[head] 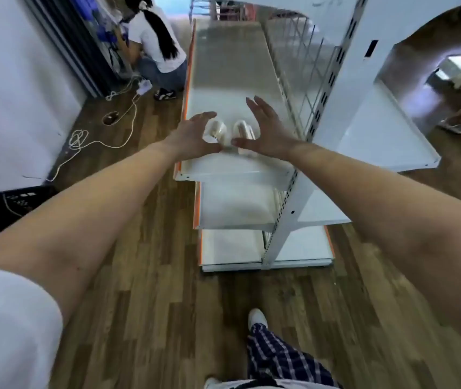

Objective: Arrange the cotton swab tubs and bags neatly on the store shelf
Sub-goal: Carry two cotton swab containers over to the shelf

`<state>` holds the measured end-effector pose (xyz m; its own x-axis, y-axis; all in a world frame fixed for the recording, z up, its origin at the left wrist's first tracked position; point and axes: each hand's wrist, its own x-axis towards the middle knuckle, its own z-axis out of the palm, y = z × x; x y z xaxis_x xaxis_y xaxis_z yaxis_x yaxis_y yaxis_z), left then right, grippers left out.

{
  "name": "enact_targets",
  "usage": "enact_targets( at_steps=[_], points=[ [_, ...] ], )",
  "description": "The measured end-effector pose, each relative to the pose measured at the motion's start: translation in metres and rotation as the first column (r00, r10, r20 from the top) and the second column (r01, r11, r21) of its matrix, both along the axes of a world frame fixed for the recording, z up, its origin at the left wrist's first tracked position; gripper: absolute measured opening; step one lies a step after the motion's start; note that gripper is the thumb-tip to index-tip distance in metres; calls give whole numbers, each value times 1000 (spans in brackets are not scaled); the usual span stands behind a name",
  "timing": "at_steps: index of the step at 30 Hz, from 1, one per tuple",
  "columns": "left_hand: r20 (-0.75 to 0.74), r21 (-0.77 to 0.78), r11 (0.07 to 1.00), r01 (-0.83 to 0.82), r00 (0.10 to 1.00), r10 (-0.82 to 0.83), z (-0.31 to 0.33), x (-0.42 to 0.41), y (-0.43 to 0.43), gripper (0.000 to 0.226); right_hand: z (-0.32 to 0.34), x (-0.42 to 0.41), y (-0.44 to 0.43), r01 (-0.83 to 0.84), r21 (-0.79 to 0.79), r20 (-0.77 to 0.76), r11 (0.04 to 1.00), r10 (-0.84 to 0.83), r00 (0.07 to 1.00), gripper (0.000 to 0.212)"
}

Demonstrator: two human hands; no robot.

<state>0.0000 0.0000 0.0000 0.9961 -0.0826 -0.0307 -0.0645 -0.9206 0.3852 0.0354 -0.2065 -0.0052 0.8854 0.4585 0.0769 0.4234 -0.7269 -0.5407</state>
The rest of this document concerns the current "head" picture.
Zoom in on person's left hand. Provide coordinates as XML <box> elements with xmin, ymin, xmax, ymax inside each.
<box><xmin>167</xmin><ymin>112</ymin><xmax>223</xmax><ymax>163</ymax></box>

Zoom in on person's right hand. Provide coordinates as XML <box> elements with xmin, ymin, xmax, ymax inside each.
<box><xmin>230</xmin><ymin>96</ymin><xmax>302</xmax><ymax>161</ymax></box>

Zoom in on white power cable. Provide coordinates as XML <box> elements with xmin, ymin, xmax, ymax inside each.
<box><xmin>46</xmin><ymin>77</ymin><xmax>152</xmax><ymax>183</ymax></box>

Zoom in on blue hanging items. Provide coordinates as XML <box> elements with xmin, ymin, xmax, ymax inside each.
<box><xmin>70</xmin><ymin>0</ymin><xmax>124</xmax><ymax>47</ymax></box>

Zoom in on white metal shelf unit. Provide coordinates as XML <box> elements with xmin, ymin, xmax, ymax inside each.
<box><xmin>172</xmin><ymin>0</ymin><xmax>442</xmax><ymax>273</ymax></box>

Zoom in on person's right forearm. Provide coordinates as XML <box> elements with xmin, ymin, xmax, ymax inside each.
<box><xmin>290</xmin><ymin>142</ymin><xmax>458</xmax><ymax>288</ymax></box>

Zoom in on person's left forearm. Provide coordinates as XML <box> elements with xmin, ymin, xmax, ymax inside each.
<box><xmin>20</xmin><ymin>141</ymin><xmax>179</xmax><ymax>276</ymax></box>

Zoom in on blue plaid trousers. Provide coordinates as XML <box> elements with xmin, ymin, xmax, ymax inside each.
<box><xmin>247</xmin><ymin>323</ymin><xmax>343</xmax><ymax>389</ymax></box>

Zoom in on white paper cup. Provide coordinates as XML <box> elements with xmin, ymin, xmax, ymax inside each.
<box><xmin>232</xmin><ymin>119</ymin><xmax>262</xmax><ymax>143</ymax></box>
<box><xmin>203</xmin><ymin>119</ymin><xmax>228</xmax><ymax>145</ymax></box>

